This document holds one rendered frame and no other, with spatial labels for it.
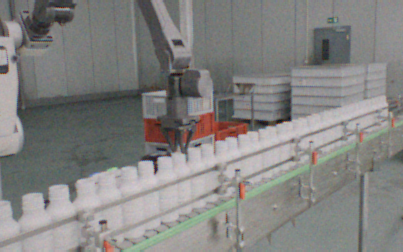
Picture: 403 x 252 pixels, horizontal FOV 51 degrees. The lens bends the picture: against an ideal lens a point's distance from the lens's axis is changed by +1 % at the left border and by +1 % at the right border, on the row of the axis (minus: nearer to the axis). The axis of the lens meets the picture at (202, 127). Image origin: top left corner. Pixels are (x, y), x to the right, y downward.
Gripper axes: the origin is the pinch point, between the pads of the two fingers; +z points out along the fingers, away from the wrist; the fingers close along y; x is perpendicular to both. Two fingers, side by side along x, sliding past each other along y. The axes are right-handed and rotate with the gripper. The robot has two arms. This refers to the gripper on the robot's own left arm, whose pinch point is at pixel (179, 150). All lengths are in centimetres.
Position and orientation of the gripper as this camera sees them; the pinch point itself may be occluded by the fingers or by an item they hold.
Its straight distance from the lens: 112.4
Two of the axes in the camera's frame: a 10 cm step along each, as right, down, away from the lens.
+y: -7.7, -0.8, 6.4
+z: 0.3, 9.9, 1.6
